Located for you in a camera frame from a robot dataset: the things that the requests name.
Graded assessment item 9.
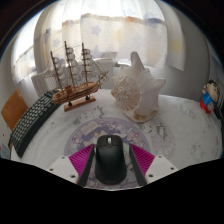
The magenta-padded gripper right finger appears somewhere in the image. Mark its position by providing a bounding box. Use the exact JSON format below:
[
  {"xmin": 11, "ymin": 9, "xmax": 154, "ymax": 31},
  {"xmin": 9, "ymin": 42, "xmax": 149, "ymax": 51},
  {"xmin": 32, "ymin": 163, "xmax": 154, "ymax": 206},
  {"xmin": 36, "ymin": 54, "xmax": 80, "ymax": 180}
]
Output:
[{"xmin": 129, "ymin": 143, "xmax": 178, "ymax": 186}]

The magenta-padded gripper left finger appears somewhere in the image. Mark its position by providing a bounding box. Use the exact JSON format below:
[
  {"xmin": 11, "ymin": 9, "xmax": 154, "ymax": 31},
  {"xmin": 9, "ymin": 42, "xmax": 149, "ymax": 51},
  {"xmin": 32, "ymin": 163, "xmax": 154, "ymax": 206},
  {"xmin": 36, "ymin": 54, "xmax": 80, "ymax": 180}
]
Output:
[{"xmin": 46, "ymin": 143, "xmax": 96, "ymax": 187}]

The black computer mouse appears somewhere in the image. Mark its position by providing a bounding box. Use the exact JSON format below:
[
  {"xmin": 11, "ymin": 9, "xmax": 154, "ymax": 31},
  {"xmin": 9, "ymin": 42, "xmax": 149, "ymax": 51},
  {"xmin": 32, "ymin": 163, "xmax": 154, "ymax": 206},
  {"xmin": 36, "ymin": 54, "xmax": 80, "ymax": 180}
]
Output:
[{"xmin": 94, "ymin": 134, "xmax": 128, "ymax": 185}]

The round purple printed mouse pad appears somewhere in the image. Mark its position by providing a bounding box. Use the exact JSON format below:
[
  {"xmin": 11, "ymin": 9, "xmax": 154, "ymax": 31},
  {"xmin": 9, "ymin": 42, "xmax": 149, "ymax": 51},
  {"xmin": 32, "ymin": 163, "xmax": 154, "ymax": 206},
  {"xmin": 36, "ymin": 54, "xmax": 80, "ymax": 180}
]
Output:
[{"xmin": 63, "ymin": 116, "xmax": 151, "ymax": 191}]

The white printed tablecloth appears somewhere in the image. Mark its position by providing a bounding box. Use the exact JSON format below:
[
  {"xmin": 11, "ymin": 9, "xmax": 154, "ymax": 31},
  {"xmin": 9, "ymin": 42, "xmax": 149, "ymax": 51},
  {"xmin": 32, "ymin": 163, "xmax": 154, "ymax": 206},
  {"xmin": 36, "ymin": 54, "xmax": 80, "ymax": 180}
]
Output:
[{"xmin": 9, "ymin": 88, "xmax": 223, "ymax": 191}]

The wooden model sailing ship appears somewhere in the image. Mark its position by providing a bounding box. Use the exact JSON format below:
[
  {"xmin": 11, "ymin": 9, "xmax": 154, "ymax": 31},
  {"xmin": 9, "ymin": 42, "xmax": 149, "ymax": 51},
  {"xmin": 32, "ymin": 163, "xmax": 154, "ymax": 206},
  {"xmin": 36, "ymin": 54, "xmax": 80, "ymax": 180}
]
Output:
[{"xmin": 43, "ymin": 40, "xmax": 110, "ymax": 113}]

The large white conch shell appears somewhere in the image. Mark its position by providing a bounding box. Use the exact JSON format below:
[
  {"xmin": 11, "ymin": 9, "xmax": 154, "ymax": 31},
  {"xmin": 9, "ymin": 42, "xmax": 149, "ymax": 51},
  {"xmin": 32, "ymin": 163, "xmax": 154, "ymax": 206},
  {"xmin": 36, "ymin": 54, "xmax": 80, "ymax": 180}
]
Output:
[{"xmin": 110, "ymin": 50, "xmax": 167, "ymax": 124}]

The brown wooden board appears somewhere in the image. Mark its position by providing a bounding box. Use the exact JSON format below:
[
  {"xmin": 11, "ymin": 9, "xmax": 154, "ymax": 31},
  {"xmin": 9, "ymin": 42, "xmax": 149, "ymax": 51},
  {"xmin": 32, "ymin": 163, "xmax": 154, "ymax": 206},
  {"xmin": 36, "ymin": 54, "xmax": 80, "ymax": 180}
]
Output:
[{"xmin": 0, "ymin": 88, "xmax": 30, "ymax": 132}]

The white radiator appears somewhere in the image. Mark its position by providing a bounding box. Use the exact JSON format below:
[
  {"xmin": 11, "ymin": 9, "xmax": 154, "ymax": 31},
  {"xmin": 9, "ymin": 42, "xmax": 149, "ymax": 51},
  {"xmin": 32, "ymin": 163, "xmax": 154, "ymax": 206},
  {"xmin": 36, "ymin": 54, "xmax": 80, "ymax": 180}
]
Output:
[{"xmin": 30, "ymin": 58, "xmax": 118, "ymax": 98}]

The cartoon boy clock figure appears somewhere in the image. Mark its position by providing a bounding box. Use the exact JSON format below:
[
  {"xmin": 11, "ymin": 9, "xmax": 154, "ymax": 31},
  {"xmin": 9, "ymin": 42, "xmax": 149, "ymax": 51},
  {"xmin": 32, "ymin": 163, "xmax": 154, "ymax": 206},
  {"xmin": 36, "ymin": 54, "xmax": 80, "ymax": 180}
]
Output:
[{"xmin": 199, "ymin": 78, "xmax": 219, "ymax": 115}]

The white star-printed curtain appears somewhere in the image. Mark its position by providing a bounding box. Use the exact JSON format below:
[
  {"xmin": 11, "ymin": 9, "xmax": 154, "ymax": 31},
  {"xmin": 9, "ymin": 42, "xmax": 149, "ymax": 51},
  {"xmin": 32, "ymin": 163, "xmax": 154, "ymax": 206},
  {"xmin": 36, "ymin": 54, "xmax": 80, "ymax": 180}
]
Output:
[{"xmin": 9, "ymin": 0, "xmax": 188, "ymax": 84}]

